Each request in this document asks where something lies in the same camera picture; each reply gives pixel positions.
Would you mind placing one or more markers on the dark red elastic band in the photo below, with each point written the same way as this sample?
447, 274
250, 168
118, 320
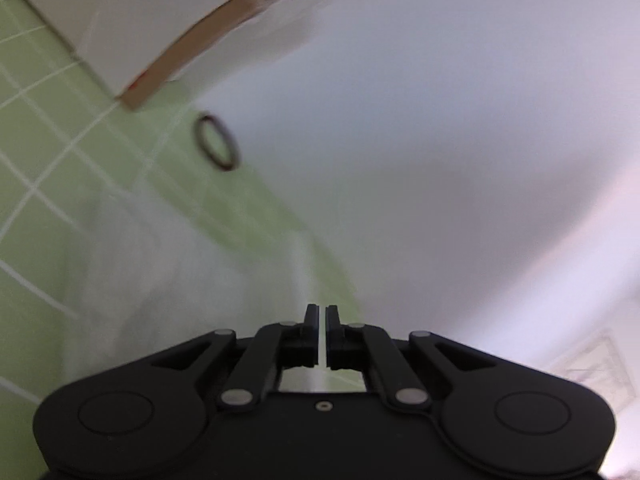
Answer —
199, 135

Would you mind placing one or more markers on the clear plastic shopping bag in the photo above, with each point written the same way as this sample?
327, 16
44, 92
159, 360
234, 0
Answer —
150, 270

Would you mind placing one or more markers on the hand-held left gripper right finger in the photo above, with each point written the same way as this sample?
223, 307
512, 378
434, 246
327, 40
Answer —
331, 335

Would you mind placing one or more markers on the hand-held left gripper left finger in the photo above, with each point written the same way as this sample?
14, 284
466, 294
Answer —
312, 335

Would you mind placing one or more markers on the green checked tablecloth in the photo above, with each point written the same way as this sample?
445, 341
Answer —
30, 125

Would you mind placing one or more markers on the bubble-wrapped cardboard box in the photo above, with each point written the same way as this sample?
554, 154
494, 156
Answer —
100, 25

